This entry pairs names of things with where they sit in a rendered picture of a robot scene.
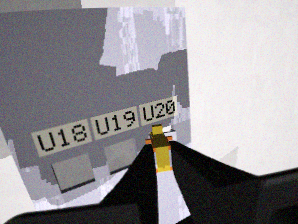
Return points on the grey metal plate with square holes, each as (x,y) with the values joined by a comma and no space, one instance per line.
(74,81)

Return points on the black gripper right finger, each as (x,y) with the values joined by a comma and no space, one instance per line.
(216,193)

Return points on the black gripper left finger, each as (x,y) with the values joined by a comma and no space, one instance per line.
(134,200)

